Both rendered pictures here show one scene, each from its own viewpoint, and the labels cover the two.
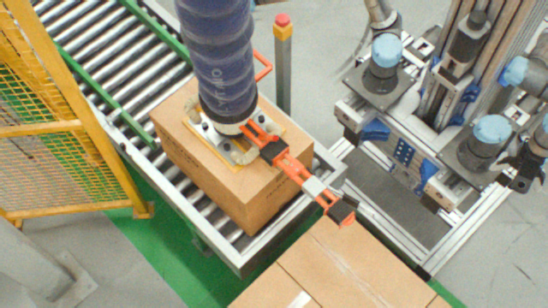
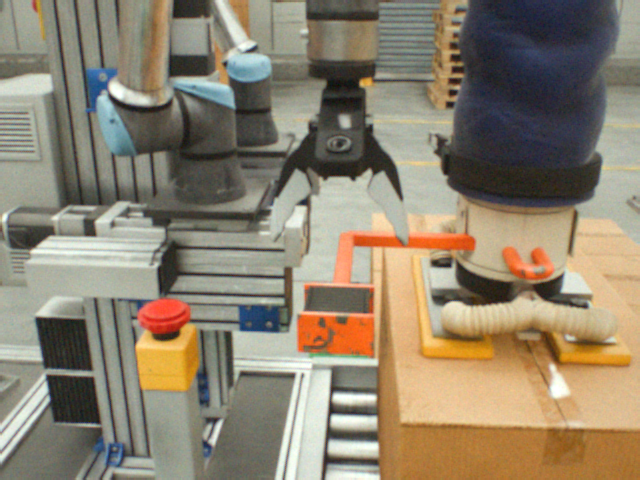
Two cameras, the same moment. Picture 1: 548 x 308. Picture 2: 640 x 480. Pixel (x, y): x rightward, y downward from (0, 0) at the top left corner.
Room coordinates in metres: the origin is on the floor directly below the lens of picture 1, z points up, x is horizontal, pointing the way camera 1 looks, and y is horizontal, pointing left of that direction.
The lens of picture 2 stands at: (2.08, 0.62, 1.44)
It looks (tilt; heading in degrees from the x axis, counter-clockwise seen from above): 21 degrees down; 226
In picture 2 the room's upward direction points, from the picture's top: straight up
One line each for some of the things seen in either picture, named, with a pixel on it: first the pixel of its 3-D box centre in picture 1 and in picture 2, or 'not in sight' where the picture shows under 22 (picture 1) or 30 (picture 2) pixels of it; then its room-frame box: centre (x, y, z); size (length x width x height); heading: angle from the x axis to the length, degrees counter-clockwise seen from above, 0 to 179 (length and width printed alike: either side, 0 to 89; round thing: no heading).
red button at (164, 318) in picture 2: (282, 20); (165, 321); (1.69, -0.07, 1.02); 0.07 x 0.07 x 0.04
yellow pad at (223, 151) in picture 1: (216, 138); (565, 295); (1.14, 0.23, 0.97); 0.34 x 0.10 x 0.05; 41
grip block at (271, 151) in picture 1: (274, 151); not in sight; (1.01, -0.01, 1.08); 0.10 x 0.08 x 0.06; 131
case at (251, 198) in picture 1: (234, 148); (499, 412); (1.20, 0.17, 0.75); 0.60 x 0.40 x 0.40; 43
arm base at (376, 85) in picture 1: (381, 73); (209, 170); (1.34, -0.46, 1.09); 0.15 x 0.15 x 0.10
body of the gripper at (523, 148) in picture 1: (533, 153); not in sight; (0.69, -0.73, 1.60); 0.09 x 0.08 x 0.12; 147
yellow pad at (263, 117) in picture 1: (250, 110); (447, 291); (1.26, 0.09, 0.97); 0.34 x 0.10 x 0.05; 41
